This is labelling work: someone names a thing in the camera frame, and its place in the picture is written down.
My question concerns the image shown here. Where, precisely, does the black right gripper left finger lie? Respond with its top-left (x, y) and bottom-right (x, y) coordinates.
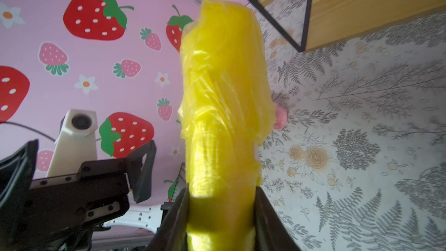
top-left (146, 185), bottom-right (189, 251)

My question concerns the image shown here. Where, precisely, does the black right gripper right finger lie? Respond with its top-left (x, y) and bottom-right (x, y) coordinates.
top-left (254, 187), bottom-right (301, 251)

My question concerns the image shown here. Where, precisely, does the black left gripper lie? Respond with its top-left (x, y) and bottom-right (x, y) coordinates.
top-left (1, 139), bottom-right (157, 251)

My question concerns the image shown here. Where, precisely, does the yellow roll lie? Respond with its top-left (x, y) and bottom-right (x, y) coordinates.
top-left (178, 0), bottom-right (276, 251)

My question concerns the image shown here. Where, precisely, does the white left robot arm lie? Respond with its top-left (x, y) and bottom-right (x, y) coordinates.
top-left (1, 140), bottom-right (163, 251)

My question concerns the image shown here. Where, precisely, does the pink roll far left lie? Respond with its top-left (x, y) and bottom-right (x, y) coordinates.
top-left (274, 105), bottom-right (288, 130)

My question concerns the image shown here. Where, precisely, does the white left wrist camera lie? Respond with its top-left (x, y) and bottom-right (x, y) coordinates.
top-left (46, 109), bottom-right (98, 177)

